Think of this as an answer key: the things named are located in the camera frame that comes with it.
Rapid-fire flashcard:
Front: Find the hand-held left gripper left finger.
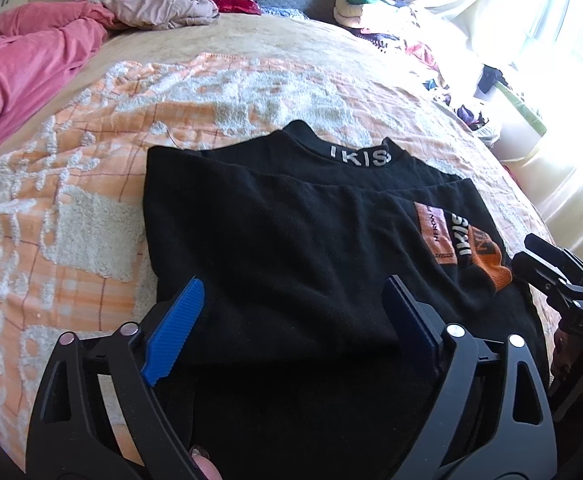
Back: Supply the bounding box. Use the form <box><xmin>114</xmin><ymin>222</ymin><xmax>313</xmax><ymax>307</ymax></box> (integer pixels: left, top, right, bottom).
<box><xmin>26</xmin><ymin>277</ymin><xmax>207</xmax><ymax>480</ymax></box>

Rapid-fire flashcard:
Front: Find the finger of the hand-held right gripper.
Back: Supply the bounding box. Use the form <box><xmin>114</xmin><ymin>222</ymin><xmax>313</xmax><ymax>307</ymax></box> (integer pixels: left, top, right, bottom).
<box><xmin>524</xmin><ymin>232</ymin><xmax>583</xmax><ymax>282</ymax></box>
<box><xmin>511</xmin><ymin>251</ymin><xmax>578</xmax><ymax>313</ymax></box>

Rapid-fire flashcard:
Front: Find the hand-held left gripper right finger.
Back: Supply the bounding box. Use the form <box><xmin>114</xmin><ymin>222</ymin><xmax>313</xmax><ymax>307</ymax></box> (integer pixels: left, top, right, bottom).
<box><xmin>381</xmin><ymin>275</ymin><xmax>557</xmax><ymax>480</ymax></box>

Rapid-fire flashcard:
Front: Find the black sweater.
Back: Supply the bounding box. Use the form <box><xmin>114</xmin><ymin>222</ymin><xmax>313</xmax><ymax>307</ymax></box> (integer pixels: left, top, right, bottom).
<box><xmin>142</xmin><ymin>120</ymin><xmax>552</xmax><ymax>480</ymax></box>

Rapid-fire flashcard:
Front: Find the pile of mixed clothes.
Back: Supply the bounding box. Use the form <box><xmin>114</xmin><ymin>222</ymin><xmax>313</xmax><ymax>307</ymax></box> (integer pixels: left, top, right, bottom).
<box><xmin>334</xmin><ymin>0</ymin><xmax>502</xmax><ymax>141</ymax></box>

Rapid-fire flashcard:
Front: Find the person's left hand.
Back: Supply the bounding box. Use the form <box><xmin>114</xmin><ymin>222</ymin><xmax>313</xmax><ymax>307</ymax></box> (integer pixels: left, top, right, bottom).
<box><xmin>189</xmin><ymin>444</ymin><xmax>222</xmax><ymax>480</ymax></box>

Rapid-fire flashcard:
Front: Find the cream curtain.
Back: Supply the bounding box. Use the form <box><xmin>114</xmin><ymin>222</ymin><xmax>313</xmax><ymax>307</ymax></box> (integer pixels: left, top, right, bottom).
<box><xmin>411</xmin><ymin>0</ymin><xmax>583</xmax><ymax>281</ymax></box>

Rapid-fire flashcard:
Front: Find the orange and white fleece blanket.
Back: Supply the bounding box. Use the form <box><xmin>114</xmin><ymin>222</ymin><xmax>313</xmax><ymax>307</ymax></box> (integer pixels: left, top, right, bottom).
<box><xmin>0</xmin><ymin>10</ymin><xmax>562</xmax><ymax>471</ymax></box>

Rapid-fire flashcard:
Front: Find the green edged box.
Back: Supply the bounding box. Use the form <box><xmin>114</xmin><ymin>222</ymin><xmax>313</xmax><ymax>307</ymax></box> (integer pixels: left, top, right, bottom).
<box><xmin>494</xmin><ymin>80</ymin><xmax>547</xmax><ymax>136</ymax></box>

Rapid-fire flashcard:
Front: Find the pink duvet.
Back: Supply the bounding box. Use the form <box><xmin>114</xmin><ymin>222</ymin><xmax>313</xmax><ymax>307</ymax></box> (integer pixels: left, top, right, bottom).
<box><xmin>0</xmin><ymin>0</ymin><xmax>117</xmax><ymax>171</ymax></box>

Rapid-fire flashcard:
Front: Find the beige pink crumpled garment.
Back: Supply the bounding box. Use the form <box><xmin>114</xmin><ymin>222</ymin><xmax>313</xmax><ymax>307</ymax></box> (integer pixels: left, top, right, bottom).
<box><xmin>102</xmin><ymin>0</ymin><xmax>220</xmax><ymax>31</ymax></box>

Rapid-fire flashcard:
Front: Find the red cloth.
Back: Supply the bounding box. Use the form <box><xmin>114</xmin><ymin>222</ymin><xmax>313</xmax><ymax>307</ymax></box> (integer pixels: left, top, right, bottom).
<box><xmin>206</xmin><ymin>0</ymin><xmax>262</xmax><ymax>15</ymax></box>

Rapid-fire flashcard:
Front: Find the blue patterned cloth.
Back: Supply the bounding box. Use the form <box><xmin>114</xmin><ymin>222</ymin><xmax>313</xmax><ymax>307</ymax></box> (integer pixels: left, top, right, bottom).
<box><xmin>259</xmin><ymin>6</ymin><xmax>305</xmax><ymax>21</ymax></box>

